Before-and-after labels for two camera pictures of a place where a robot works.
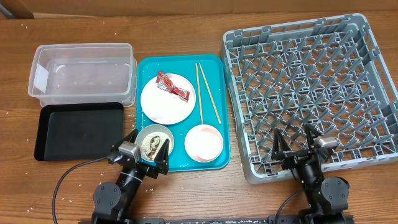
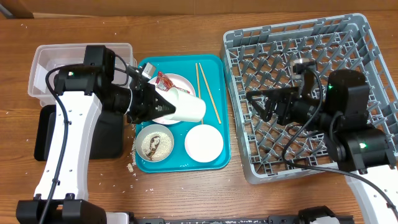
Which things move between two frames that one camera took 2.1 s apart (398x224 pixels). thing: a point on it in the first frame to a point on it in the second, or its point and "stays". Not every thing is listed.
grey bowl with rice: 151,139 stays
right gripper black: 282,150 to 283,96
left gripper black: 161,164 to 152,112
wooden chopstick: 212,101 stays
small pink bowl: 204,143 stays
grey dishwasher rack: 329,73 stays
